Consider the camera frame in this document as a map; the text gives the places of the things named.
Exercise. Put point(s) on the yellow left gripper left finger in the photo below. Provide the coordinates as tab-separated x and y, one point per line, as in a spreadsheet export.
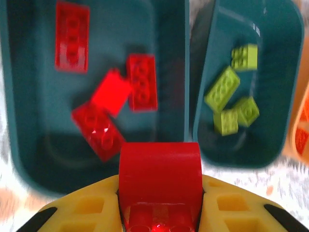
91	205

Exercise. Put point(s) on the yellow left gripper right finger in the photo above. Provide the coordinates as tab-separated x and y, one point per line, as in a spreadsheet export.
231	205

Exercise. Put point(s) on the red rectangular lego brick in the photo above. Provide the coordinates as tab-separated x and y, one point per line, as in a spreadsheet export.
101	133
142	82

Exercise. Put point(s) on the red curved-top lego brick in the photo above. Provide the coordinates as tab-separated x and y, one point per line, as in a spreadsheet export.
159	174

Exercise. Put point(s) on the lime green square lego brick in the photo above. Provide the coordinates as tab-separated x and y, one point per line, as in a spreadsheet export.
227	122
245	56
247	111

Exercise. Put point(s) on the red smooth sloped lego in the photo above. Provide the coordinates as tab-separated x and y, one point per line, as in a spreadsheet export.
111	94

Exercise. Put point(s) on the lime green long lego brick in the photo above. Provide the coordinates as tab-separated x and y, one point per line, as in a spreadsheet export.
222	89

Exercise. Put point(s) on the red long lego brick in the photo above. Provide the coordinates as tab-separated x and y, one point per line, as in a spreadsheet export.
72	38

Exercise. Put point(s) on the orange lego brick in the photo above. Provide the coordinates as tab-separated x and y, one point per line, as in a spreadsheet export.
303	141

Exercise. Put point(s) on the dark teal plastic bin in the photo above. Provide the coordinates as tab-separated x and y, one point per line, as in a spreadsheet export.
157	36
272	84

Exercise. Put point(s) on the orange plastic bin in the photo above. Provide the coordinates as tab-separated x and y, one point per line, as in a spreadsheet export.
301	96

